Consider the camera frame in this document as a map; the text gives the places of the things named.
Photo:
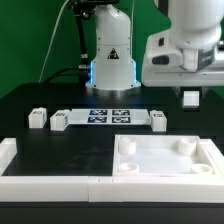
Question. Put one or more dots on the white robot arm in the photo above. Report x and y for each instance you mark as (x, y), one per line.
(188, 54)

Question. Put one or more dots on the white square table top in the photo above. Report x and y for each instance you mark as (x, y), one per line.
(166, 155)

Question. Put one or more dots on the white fiducial marker sheet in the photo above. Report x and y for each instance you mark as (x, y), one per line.
(109, 117)

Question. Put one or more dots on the white U-shaped obstacle fence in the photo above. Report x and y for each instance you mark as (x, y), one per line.
(194, 188)

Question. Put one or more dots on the black camera stand pole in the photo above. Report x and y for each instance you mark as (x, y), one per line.
(83, 10)

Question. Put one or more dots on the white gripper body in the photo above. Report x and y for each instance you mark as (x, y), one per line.
(162, 66)

